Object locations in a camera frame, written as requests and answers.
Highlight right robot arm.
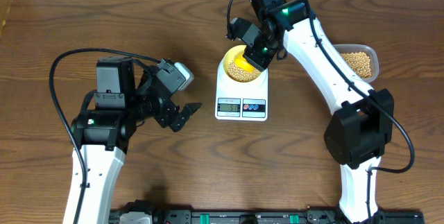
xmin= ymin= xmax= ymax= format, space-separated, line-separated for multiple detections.
xmin=230 ymin=0 xmax=394 ymax=223

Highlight soybeans in yellow bowl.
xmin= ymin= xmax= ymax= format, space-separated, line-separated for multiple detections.
xmin=227 ymin=61 xmax=261 ymax=83

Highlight clear plastic container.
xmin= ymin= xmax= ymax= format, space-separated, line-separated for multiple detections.
xmin=334 ymin=44 xmax=379 ymax=83

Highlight white digital kitchen scale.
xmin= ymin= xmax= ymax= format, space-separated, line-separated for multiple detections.
xmin=214 ymin=60 xmax=268 ymax=121

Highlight yellow scoop cup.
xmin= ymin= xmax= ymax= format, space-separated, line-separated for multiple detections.
xmin=234 ymin=54 xmax=255 ymax=73

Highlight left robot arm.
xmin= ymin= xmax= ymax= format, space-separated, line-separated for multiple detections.
xmin=63 ymin=91 xmax=202 ymax=223

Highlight yellow bowl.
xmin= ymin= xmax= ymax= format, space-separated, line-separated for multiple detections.
xmin=223 ymin=45 xmax=246 ymax=78

